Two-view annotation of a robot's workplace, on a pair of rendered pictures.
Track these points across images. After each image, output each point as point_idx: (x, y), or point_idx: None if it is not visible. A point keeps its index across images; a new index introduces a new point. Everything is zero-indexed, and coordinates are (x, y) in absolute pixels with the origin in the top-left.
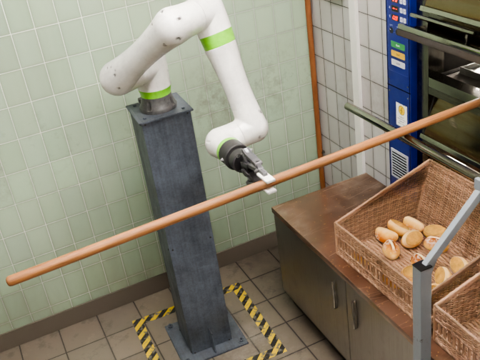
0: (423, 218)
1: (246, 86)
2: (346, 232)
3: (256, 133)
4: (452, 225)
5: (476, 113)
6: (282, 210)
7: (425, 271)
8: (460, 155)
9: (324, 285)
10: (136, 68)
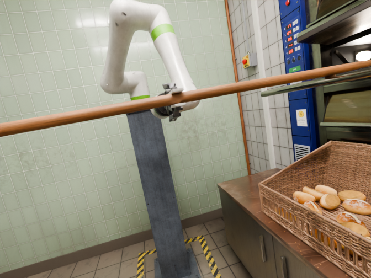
0: (333, 188)
1: (181, 63)
2: (269, 190)
3: None
4: None
5: None
6: (223, 185)
7: None
8: (369, 123)
9: (253, 239)
10: (111, 62)
